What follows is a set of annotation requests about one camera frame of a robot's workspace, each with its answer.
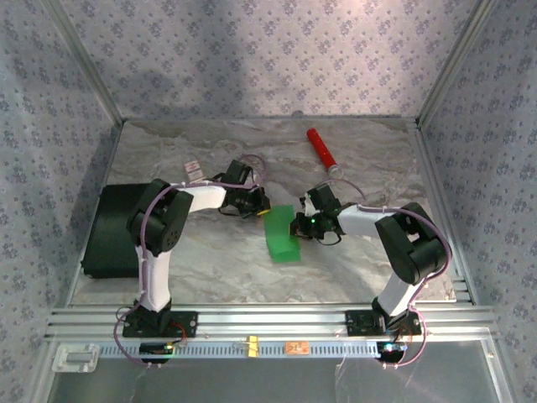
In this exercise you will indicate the green paper sheet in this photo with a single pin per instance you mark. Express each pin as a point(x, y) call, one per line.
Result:
point(283, 235)

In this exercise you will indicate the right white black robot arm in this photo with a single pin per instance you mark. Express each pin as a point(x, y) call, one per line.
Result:
point(361, 220)

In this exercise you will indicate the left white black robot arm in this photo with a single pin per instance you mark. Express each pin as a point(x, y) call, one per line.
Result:
point(157, 273)

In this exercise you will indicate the small white red card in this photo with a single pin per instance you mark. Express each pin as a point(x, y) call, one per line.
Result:
point(195, 170)

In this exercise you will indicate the red tube with clear cap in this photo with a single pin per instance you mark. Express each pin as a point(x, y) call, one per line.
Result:
point(321, 147)

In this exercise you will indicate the black robot hardware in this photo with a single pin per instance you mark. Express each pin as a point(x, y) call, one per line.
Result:
point(272, 321)

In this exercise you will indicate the orange label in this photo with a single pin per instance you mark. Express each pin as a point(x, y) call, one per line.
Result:
point(298, 347)

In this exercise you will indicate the yellow tag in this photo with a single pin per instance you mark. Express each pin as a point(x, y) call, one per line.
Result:
point(253, 346)

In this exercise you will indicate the black hard case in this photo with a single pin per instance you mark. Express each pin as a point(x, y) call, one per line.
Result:
point(109, 231)

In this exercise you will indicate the black controller board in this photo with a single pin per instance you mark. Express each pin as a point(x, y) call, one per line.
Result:
point(392, 349)
point(153, 349)

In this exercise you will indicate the aluminium back rail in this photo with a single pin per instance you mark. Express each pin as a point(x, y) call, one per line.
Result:
point(210, 120)

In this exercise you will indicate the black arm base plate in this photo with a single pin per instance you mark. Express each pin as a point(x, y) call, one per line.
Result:
point(189, 323)
point(361, 323)

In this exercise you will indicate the aluminium side rail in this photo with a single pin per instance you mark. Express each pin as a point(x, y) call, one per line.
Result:
point(441, 189)

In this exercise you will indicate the aluminium corner post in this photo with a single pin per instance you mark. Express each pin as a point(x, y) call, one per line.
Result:
point(86, 63)
point(452, 63)

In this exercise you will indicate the grey metal bracket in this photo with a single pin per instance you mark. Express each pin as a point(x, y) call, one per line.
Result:
point(75, 357)

